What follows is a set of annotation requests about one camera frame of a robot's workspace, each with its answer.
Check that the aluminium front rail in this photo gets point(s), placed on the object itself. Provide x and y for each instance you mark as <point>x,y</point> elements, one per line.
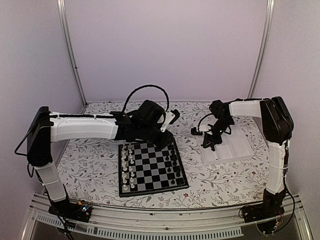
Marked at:
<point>115,222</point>

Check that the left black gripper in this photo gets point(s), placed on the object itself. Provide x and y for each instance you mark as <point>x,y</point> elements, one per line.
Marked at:
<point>163,143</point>

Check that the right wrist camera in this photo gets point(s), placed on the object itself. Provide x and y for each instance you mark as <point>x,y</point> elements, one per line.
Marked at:
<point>199,131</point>

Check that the aluminium frame post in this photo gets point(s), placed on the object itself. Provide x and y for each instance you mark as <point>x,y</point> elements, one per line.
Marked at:
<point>268,19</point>
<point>62,12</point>

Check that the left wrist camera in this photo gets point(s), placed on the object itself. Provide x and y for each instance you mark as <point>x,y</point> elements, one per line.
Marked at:
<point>168,118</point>

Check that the white plastic piece tray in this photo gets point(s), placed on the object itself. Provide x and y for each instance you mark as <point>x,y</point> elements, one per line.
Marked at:
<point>234,148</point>

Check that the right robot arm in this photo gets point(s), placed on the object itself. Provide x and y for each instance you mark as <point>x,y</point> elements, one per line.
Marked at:
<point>277,128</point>

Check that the left aluminium frame post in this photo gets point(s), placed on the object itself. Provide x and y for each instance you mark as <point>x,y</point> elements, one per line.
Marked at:
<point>62,12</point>

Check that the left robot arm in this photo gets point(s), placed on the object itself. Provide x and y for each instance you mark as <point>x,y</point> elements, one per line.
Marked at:
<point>50,127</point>

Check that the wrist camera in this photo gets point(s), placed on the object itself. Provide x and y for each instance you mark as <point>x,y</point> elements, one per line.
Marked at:
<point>199,131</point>
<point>168,118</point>

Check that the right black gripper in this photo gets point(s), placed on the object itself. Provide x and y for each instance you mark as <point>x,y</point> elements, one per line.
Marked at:
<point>209,139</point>

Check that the floral patterned table mat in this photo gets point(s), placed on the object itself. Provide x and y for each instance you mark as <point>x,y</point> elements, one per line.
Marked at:
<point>90,168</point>

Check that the white rook piece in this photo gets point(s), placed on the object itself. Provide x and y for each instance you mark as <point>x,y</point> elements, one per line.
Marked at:
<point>124,148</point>

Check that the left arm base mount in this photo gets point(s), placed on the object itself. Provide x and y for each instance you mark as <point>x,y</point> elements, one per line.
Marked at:
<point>78,211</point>

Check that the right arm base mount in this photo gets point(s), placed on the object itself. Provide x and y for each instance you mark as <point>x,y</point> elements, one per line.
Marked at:
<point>270,217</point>

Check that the black and grey chessboard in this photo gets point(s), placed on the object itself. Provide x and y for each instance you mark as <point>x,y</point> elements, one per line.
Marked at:
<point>143,164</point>

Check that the right aluminium frame post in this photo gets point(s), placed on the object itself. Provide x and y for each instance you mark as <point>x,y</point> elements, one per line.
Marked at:
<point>268,19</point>

